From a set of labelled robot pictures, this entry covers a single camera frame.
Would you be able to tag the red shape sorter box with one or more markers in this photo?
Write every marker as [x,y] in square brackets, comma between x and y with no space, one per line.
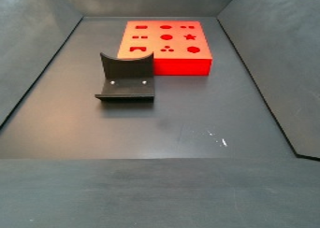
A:
[177,42]

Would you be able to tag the black curved holder bracket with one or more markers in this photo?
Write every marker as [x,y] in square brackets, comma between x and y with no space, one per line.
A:
[128,79]

